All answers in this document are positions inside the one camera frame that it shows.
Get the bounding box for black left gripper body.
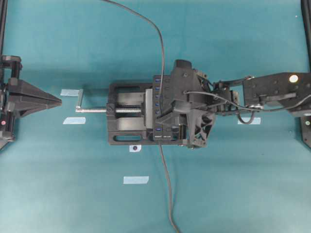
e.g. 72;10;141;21
0;55;22;142

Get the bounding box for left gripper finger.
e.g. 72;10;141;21
7;101;61;118
8;78;61;103

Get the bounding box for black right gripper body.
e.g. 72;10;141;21
184;70;215;149

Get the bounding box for black USB cable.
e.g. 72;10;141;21
101;0;166;80

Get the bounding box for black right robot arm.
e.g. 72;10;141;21
173;69;311;149

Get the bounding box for black multiport USB hub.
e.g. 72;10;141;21
153;75;179;145

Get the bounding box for blue tape strip upper left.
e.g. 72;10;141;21
60;89;80;97

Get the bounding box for blue tape strip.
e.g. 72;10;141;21
63;117;86;125
60;89;80;97
123;176;149;184
238;117;261;125

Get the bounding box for blue tape strip lower left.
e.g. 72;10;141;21
63;117;86;125

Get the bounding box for blue tape strip right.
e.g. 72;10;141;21
238;117;261;125

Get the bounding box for black bench vise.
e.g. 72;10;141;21
106;77;188;146

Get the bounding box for white sticker with black dot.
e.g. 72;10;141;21
129;145;141;152

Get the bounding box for blue tape strip bottom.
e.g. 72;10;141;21
123;176;149;184

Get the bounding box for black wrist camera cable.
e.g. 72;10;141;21
183;91;311;125

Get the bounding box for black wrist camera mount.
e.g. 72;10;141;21
155;59;205;122

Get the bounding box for steel vise screw handle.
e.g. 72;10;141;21
74;88;144;115

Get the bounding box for black aluminium frame rail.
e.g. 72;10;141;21
0;0;8;54

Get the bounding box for black hub power cable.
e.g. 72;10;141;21
158;143;182;233

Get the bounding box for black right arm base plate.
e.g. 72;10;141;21
300;116;311;148

